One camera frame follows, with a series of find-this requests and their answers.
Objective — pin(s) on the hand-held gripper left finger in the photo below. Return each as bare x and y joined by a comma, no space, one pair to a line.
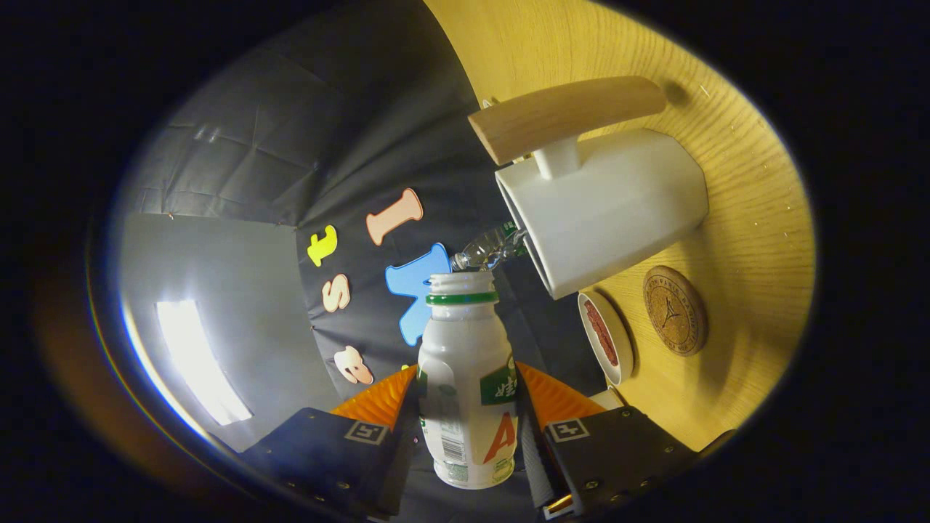
399,472

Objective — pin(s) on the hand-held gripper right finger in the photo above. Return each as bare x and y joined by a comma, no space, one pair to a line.
534,457

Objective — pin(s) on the white juice bottle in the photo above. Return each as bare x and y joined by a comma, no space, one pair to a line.
465,349

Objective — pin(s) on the round cork coaster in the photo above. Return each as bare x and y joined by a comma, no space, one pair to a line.
676,311

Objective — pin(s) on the clear plastic water bottle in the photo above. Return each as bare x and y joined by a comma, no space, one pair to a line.
483,250

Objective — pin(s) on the red meat slice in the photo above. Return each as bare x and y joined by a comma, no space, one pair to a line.
601,334

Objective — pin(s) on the round white plate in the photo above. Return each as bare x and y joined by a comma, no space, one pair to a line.
626,349

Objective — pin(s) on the wooden table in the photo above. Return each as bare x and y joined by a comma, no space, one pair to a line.
755,218

